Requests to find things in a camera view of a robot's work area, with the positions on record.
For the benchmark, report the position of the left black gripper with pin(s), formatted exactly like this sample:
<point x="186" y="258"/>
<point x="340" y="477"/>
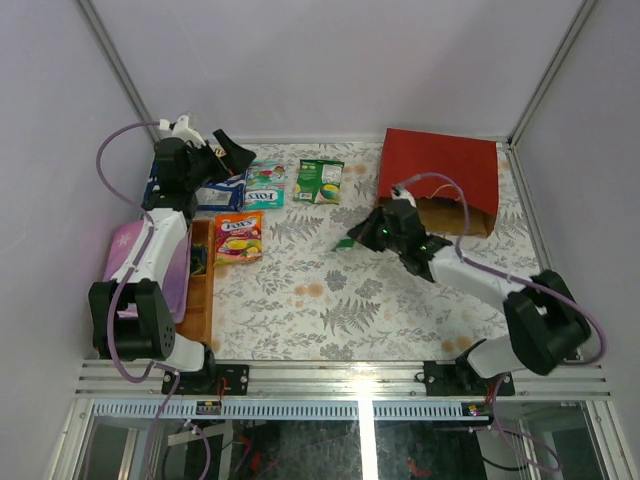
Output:
<point x="213" y="160"/>

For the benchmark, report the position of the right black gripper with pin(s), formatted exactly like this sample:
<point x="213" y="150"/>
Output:
<point x="363" y="231"/>

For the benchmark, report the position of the green snack bag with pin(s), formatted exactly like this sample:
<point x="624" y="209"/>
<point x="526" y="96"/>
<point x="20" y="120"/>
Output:
<point x="344" y="244"/>
<point x="319" y="181"/>

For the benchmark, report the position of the blue chips bag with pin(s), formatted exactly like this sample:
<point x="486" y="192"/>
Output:
<point x="215" y="192"/>

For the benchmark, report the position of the green Fox's candy bag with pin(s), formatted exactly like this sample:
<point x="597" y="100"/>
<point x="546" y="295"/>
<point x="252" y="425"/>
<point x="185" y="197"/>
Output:
<point x="265" y="186"/>

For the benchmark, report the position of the orange candy bag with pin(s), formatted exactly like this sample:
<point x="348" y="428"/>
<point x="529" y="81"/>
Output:
<point x="238" y="238"/>

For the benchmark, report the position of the red paper bag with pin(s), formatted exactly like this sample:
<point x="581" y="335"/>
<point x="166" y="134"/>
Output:
<point x="462" y="196"/>

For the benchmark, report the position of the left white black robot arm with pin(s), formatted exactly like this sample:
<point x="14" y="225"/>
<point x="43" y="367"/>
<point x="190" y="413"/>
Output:
<point x="133" y="309"/>

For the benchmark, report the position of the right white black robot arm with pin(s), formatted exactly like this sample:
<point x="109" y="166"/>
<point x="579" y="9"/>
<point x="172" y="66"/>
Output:
<point x="543" y="321"/>

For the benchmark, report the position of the floral table mat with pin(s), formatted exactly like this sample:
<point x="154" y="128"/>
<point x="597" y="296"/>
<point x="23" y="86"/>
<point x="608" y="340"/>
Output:
<point x="304" y="301"/>

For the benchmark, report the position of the dark patterned cloth in tray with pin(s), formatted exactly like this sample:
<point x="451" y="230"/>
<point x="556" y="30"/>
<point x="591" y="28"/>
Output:
<point x="198" y="259"/>

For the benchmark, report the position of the pink folded cloth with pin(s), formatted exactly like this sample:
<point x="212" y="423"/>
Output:
<point x="165" y="260"/>

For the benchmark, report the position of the wooden organizer tray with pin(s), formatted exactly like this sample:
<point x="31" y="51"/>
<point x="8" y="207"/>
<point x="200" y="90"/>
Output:
<point x="197" y="322"/>

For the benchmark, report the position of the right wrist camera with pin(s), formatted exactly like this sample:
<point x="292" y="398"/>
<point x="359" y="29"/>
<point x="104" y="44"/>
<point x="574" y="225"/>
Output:
<point x="398" y="192"/>

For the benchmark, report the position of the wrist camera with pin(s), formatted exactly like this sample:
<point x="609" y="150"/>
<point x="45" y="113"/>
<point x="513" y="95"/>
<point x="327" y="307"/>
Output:
<point x="398" y="192"/>
<point x="182" y="129"/>

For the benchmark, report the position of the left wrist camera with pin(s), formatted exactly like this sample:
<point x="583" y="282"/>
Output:
<point x="182" y="129"/>

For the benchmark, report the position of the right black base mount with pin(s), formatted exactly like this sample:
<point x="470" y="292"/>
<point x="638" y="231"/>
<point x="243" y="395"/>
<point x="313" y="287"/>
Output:
<point x="451" y="379"/>

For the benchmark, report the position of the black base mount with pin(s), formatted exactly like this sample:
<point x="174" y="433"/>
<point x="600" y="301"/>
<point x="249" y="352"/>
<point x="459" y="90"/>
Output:
<point x="451" y="379"/>
<point x="224" y="380"/>

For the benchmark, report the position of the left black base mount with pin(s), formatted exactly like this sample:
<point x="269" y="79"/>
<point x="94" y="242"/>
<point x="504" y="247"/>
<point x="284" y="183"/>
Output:
<point x="224" y="380"/>

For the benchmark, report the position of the aluminium front rail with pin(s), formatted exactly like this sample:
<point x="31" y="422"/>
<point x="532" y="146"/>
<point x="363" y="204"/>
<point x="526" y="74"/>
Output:
<point x="333" y="380"/>

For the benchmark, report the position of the white slotted cable duct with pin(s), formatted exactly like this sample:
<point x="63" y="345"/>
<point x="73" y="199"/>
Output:
<point x="293" y="410"/>

